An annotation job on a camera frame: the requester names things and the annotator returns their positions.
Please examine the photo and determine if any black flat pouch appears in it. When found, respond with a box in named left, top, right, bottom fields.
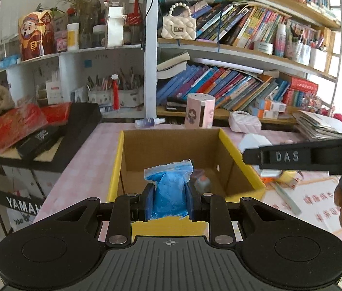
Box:
left=16, top=126, right=62, bottom=158

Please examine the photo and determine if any thick red dictionary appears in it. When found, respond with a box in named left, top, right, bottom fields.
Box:
left=283, top=77, right=318, bottom=105

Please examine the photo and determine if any white plastic bottle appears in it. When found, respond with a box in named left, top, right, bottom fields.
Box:
left=67, top=23, right=80, bottom=51

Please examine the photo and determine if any white carton-shaped container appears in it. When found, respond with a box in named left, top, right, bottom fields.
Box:
left=107, top=2, right=126, bottom=48

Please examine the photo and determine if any white lamp bar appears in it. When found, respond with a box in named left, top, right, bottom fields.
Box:
left=193, top=57, right=264, bottom=74

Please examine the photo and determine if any grey round toy gadget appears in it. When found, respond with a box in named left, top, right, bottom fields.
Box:
left=195, top=176, right=212, bottom=193

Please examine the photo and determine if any teal ruler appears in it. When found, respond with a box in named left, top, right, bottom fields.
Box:
left=269, top=182, right=302, bottom=216

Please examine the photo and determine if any orange white carton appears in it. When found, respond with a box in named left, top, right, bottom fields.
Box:
left=255, top=98, right=287, bottom=112
left=248, top=106, right=279, bottom=119

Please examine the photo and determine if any fortune god gift box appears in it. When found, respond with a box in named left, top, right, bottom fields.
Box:
left=18, top=10, right=57, bottom=62

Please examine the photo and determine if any red tassel ornament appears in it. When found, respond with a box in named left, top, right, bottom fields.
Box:
left=111, top=74, right=120, bottom=110

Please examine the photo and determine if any row of leaning blue books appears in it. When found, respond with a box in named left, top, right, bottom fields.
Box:
left=157, top=65, right=291, bottom=111

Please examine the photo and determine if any white quilted purse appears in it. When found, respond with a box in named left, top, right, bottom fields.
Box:
left=229, top=111, right=262, bottom=133

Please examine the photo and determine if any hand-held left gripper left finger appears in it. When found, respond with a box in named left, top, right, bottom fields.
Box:
left=56, top=183, right=156, bottom=247

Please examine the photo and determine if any stack of papers and booklets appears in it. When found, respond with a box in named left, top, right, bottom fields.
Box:
left=292, top=110, right=342, bottom=141

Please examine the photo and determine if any pink cylinder container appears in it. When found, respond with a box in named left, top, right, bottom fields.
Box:
left=184, top=93, right=217, bottom=129

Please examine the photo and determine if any cream quilted pearl-handle purse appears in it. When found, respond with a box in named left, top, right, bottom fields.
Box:
left=162, top=2, right=197, bottom=40

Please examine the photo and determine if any white shelf unit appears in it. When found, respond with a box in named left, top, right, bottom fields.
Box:
left=0, top=44, right=145, bottom=119

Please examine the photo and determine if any clear spray bottle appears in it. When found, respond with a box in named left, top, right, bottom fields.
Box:
left=135, top=117, right=166, bottom=129

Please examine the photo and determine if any row of books, coloured spines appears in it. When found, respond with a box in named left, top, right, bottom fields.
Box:
left=189, top=1, right=283, bottom=49

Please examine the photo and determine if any blue plastic bag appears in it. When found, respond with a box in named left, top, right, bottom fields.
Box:
left=144, top=158, right=194, bottom=220

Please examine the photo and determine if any pastel spray bottle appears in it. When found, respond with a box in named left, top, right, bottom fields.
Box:
left=275, top=24, right=286, bottom=58

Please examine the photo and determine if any white round jar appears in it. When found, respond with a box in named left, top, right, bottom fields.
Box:
left=253, top=41, right=274, bottom=55

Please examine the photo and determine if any pink printed tablecloth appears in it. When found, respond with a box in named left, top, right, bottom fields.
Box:
left=33, top=123, right=342, bottom=249

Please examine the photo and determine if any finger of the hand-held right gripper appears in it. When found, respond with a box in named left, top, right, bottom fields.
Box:
left=243, top=145, right=314, bottom=170

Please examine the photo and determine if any white card with red label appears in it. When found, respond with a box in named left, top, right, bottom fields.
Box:
left=46, top=80, right=63, bottom=105

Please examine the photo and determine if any white charger adapter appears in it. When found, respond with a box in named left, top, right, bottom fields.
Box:
left=239, top=133, right=282, bottom=178

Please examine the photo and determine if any black keyboard instrument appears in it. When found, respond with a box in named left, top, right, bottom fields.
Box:
left=0, top=103, right=103, bottom=173

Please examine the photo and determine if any white pen holder box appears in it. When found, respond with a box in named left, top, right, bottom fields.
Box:
left=309, top=47, right=328, bottom=72

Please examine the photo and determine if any blue tissue packet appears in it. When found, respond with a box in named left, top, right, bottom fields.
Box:
left=0, top=55, right=21, bottom=69

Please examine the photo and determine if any stack of lying books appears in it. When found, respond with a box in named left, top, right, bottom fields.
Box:
left=157, top=51, right=191, bottom=79

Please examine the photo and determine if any pink box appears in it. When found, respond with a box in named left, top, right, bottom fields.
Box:
left=54, top=32, right=68, bottom=52

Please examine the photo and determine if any large red plastic bag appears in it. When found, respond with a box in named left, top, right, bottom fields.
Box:
left=0, top=103, right=48, bottom=161

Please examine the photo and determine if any white pencil cup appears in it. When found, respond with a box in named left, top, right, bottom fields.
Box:
left=119, top=88, right=144, bottom=106
left=87, top=89, right=112, bottom=104

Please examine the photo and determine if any yellow cardboard box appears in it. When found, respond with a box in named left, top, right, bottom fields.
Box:
left=107, top=128, right=267, bottom=238

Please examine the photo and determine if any wooden bookshelf with white frame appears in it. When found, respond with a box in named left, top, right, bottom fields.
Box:
left=145, top=0, right=342, bottom=125

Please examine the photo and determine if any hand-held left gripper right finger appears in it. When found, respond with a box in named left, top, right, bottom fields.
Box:
left=186, top=183, right=283, bottom=246

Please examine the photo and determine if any small red plastic bag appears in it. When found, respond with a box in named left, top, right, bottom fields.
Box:
left=40, top=102, right=72, bottom=125

